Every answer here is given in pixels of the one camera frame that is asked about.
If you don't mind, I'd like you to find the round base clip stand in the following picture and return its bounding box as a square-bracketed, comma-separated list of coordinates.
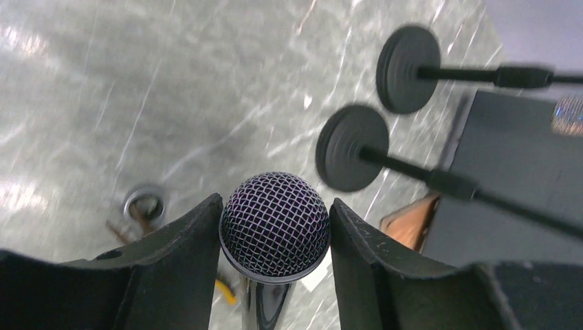
[375, 24, 582, 115]

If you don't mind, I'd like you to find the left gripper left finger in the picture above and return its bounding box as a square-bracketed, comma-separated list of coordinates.
[1, 193, 223, 329]

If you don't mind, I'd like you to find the round base shock mount stand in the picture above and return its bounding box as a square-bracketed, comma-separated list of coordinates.
[315, 104, 582, 239]

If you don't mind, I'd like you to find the white pvc elbow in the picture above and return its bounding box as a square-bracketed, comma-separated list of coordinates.
[300, 258, 332, 292]

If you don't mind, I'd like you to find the black network switch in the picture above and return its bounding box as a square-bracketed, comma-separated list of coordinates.
[422, 91, 582, 266]

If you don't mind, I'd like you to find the brown wooden board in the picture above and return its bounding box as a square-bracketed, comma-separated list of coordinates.
[379, 193, 441, 252]

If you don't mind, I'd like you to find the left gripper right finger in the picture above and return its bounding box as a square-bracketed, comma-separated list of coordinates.
[330, 199, 582, 329]

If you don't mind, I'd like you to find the black silver-mesh microphone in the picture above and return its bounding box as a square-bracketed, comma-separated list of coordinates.
[219, 172, 331, 329]

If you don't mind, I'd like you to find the silver ratchet wrench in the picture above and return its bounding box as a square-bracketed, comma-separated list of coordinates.
[122, 183, 167, 229]

